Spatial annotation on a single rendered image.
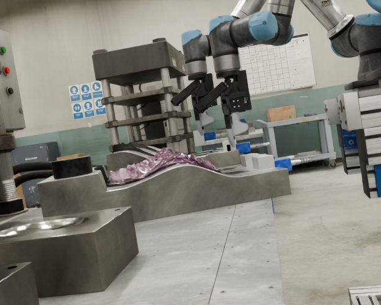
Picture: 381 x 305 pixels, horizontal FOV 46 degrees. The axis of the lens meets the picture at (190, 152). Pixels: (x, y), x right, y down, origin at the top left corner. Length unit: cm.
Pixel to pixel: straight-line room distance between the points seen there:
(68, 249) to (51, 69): 822
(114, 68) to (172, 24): 284
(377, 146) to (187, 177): 49
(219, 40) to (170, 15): 689
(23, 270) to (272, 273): 26
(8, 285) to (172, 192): 51
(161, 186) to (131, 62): 455
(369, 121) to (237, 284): 74
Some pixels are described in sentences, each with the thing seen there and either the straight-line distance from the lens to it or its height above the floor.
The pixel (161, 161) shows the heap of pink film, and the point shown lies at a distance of 96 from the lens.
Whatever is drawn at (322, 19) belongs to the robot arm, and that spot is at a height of 129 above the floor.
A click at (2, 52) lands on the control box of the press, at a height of 137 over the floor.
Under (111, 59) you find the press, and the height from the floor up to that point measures 191.
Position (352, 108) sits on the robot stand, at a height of 96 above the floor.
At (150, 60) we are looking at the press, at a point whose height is 182.
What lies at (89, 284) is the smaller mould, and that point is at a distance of 55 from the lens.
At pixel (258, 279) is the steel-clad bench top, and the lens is 50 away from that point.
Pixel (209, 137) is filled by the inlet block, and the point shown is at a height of 93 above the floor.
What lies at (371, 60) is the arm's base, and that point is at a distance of 168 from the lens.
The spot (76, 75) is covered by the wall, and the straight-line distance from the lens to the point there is 851.
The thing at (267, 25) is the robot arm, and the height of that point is 120.
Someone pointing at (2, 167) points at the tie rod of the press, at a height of 94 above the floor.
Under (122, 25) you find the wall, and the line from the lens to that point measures 834.
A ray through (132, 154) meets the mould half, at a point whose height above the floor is 92.
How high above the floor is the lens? 97
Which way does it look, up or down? 3 degrees down
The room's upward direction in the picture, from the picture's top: 9 degrees counter-clockwise
